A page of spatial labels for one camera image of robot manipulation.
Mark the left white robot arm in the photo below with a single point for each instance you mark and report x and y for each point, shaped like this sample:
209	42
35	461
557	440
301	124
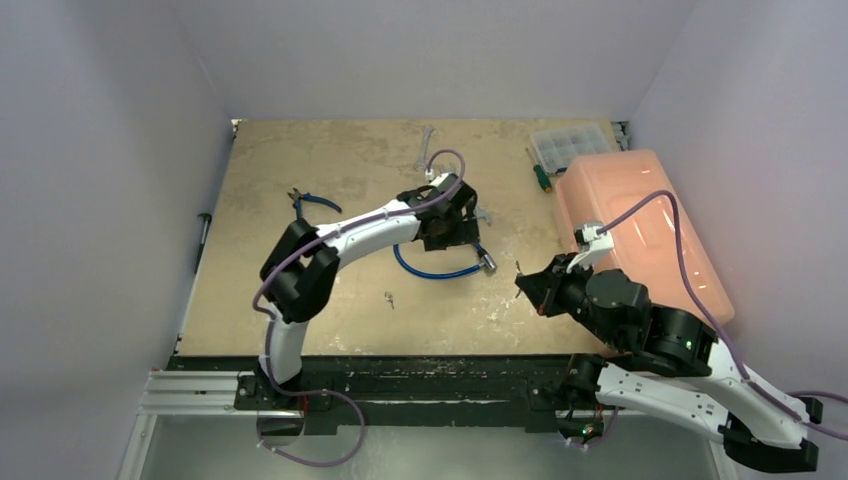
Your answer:
299	275

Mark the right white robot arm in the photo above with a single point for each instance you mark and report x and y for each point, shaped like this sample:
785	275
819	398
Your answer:
671	365

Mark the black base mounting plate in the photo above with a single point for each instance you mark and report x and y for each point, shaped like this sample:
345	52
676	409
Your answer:
512	391

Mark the green handled screwdriver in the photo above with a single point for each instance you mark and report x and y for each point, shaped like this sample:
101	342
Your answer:
542	177

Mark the silver key bunch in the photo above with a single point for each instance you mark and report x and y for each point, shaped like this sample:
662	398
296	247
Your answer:
518	268

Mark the blue cable lock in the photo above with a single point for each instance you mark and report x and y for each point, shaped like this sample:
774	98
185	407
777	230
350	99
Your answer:
442	265

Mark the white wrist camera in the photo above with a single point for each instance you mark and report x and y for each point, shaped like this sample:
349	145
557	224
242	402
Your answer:
444	186
594	244

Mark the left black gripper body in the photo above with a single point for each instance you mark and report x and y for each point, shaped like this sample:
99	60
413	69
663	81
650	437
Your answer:
456	232

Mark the large silver wrench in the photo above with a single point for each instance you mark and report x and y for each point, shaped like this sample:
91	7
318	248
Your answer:
481	214

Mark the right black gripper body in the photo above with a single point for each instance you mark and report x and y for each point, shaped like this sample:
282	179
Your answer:
548	291

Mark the small silver wrench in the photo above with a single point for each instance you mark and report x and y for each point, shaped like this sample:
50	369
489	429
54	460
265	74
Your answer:
422	157

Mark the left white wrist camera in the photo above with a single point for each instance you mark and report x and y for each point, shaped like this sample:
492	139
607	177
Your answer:
444	186

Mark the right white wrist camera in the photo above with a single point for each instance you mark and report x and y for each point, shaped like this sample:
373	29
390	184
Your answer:
594	244

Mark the black clamp handle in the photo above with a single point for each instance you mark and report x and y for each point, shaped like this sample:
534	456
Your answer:
206	223

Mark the clear compartment organizer box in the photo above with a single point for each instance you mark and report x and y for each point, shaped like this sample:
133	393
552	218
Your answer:
556	149

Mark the small silver key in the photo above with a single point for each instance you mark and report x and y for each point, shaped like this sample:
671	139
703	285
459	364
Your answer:
389	299

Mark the orange translucent plastic toolbox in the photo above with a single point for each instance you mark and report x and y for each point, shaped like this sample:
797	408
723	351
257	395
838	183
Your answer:
601	187

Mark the blue handled pliers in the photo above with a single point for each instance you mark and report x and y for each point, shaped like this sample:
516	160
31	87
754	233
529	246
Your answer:
298	198

